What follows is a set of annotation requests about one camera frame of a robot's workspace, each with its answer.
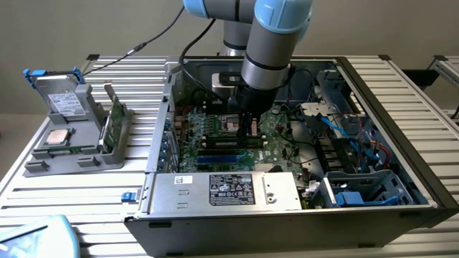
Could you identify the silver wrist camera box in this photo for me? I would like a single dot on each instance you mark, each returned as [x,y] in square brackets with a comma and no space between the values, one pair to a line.
[221,82]

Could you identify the grey parts rack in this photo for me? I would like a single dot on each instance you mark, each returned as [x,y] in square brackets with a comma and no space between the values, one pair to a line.
[85,158]

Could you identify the black expansion slot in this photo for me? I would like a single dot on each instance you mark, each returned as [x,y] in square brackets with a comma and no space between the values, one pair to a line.
[219,152]

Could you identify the metal slat side table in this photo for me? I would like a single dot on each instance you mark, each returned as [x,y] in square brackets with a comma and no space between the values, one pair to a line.
[445,67]

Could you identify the grey disk bay blue rails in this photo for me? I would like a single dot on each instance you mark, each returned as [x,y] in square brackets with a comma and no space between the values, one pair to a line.
[372,188]

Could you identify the silver chipset heatsink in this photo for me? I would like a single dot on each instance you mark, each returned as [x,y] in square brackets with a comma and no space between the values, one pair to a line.
[263,168]

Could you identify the silver power supply unit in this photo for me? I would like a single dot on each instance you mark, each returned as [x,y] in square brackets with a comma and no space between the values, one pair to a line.
[200,192]

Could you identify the black RAM stick white label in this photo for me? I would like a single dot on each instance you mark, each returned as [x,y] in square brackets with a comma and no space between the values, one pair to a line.
[224,143]

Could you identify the green motherboard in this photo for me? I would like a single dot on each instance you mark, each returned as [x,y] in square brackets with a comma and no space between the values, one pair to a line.
[276,150]

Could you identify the black open PC case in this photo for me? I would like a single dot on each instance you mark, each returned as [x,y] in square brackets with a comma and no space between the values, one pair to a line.
[272,231]

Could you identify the black case fan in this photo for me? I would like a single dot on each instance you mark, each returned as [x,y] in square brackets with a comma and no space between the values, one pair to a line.
[345,156]

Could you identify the green graphics card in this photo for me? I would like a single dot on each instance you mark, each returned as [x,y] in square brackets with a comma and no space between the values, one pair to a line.
[114,121]

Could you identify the silver drive cage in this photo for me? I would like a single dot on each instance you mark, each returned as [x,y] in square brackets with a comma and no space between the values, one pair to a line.
[324,107]

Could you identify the green RAM stick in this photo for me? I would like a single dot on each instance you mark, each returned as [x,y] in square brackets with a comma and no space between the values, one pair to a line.
[76,149]

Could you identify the CPU socket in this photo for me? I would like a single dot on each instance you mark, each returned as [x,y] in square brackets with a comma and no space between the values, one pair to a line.
[227,123]

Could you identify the blue expansion slot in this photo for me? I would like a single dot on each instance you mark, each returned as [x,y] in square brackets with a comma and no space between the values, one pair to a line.
[216,159]

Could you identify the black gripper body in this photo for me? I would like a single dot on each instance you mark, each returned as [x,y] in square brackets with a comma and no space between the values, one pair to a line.
[256,99]

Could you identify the CPU chip metal lid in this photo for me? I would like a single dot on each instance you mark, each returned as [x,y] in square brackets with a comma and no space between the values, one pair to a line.
[57,137]

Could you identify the silver hard disk blue carrier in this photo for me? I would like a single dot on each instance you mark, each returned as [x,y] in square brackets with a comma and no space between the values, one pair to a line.
[60,94]

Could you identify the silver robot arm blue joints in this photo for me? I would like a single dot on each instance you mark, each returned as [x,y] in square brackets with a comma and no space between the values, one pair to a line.
[265,48]

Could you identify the blue case latch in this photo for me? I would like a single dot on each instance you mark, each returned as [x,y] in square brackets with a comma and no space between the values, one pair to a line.
[129,196]

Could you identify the light blue plastic object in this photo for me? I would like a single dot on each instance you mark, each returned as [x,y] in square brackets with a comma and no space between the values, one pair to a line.
[36,237]

